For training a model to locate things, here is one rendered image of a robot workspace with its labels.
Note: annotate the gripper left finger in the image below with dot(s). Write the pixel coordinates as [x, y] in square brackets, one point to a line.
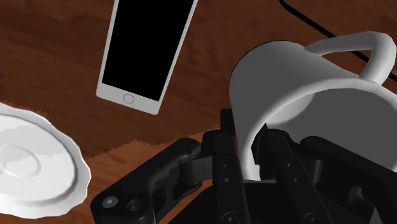
[173, 167]

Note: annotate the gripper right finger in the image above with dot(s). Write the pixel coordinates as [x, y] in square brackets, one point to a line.
[328, 173]

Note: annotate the white mug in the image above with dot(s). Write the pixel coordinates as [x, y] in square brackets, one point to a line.
[297, 80]

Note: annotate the white smartphone with black screen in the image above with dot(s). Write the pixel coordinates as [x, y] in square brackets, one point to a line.
[145, 49]

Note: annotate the white scalloped plate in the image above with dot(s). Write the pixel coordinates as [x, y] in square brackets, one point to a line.
[34, 164]

